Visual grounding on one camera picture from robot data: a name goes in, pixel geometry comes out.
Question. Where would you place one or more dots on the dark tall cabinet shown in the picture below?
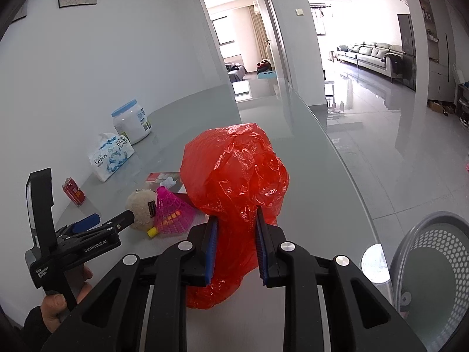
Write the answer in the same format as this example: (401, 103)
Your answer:
(407, 51)

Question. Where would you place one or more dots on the person's left forearm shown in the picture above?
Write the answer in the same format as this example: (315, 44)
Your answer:
(33, 322)

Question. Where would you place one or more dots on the grey perforated waste basket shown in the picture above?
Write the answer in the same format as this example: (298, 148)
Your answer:
(439, 256)

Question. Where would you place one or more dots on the white low cabinet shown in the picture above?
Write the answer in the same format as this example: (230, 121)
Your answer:
(439, 80)

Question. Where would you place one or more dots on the bed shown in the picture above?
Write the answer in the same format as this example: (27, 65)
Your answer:
(234, 71)

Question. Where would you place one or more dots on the white blue tissue pack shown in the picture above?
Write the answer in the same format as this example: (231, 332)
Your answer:
(110, 157)

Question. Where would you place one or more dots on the beige curtain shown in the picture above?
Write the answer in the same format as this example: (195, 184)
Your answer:
(258, 36)

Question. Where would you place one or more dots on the white room door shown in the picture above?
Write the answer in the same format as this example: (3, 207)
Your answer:
(278, 44)

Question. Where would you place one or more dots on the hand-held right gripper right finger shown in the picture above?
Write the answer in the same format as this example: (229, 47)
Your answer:
(262, 253)

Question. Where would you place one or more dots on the wall light switch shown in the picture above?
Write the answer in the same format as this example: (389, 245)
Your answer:
(299, 12)

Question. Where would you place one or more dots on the red drink can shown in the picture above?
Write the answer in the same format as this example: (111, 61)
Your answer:
(73, 190)

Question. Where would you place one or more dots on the framed wall picture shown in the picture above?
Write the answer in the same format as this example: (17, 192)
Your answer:
(20, 14)

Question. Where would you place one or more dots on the pink plastic shuttlecock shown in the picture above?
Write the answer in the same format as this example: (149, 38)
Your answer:
(172, 212)

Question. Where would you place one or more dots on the cardboard box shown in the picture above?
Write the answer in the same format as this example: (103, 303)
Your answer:
(436, 106)

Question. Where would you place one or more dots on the white jar with blue lid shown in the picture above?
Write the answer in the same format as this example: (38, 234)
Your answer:
(130, 121)

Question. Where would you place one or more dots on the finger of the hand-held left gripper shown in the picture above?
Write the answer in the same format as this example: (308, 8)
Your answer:
(87, 222)
(119, 221)

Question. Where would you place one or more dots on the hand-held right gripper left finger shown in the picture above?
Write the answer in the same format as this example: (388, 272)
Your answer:
(210, 255)

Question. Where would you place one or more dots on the red plastic bag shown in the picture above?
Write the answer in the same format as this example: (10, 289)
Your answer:
(234, 168)

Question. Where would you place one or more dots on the person's left hand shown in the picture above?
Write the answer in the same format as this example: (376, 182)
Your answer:
(53, 306)

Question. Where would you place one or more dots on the beige plush ball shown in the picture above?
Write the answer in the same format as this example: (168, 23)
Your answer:
(139, 205)

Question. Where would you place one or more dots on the grey sofa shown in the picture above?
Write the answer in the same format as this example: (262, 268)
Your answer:
(366, 57)

